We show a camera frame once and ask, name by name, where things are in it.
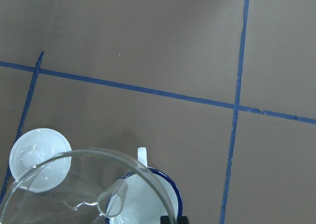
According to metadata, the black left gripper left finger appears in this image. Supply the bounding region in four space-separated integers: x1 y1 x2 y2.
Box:
160 216 171 224

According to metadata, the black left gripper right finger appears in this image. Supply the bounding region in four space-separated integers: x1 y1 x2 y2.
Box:
177 216 189 224

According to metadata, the clear glass funnel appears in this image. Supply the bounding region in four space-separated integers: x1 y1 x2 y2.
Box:
0 147 178 224

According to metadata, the white ceramic lid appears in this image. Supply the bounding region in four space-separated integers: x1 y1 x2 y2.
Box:
9 128 72 193

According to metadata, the white enamel mug blue rim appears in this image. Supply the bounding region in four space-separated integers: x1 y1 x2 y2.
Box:
105 147 183 224

